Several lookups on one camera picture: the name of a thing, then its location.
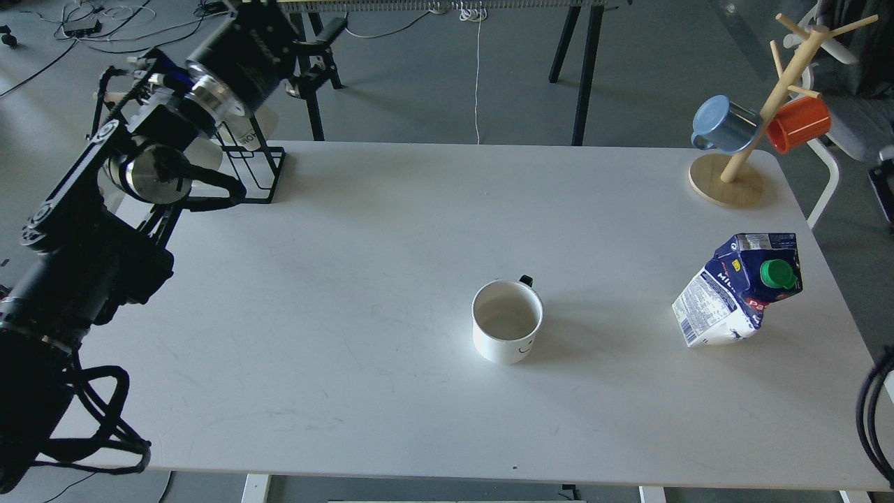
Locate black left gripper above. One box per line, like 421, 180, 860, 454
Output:
187, 1, 347, 119

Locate white smiley face mug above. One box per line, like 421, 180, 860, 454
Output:
471, 275, 545, 364

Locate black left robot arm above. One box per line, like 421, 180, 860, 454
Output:
1, 1, 347, 493

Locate blue white milk carton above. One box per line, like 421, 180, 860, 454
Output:
673, 233, 803, 348

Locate black trestle table legs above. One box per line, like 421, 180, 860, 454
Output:
279, 1, 608, 146

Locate blue grey hanging mug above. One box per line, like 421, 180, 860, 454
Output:
690, 95, 763, 155

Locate wooden mug tree stand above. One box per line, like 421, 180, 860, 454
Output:
689, 3, 881, 207

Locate orange hanging mug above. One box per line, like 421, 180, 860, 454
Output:
766, 96, 831, 155

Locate black wire rack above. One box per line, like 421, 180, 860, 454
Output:
94, 68, 286, 211

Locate floor cables and adapter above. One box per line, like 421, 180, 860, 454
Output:
0, 0, 231, 99

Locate white hanging cord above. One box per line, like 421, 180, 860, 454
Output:
457, 6, 490, 145

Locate white chair frame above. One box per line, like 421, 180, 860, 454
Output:
796, 1, 892, 228

